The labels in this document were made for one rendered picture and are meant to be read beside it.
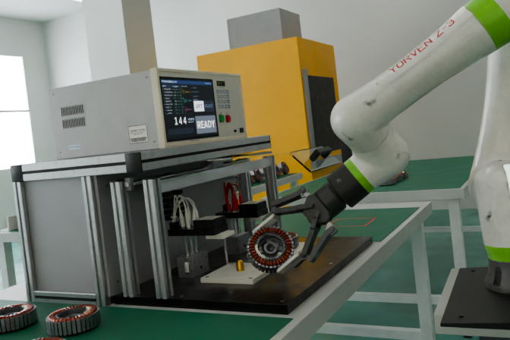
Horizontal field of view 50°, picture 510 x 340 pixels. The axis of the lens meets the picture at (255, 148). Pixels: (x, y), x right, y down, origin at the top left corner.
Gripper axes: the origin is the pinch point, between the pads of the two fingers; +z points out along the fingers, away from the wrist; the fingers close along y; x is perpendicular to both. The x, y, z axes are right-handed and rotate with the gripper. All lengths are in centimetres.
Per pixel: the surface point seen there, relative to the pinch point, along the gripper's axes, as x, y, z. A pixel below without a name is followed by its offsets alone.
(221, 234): -0.8, 12.2, 9.5
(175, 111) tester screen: 12.8, 41.6, -1.4
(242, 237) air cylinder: -26.6, 20.9, 13.3
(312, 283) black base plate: -1.9, -12.3, -2.9
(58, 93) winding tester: 22, 68, 22
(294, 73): -290, 251, -29
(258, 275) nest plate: -2.5, -2.2, 7.4
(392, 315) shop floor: -209, 15, 17
